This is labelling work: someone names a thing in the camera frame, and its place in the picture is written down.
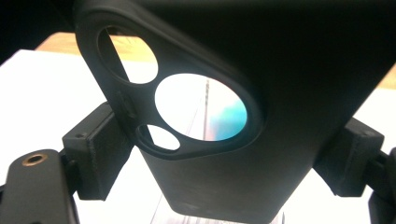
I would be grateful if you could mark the blue phone case pink rim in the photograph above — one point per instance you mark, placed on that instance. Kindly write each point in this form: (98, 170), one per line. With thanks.
(233, 121)

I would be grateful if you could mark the clear plastic slotted rack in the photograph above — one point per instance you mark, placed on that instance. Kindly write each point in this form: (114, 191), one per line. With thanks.
(168, 217)

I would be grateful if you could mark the white board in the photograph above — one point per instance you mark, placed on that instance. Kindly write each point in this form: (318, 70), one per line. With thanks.
(46, 93)

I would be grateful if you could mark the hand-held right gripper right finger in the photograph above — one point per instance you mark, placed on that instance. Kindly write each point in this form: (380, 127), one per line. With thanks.
(348, 158)

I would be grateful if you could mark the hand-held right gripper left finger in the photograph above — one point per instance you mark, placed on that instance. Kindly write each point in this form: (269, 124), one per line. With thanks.
(99, 155)

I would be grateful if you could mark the black phone case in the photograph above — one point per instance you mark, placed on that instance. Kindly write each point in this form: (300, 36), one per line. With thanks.
(280, 77)

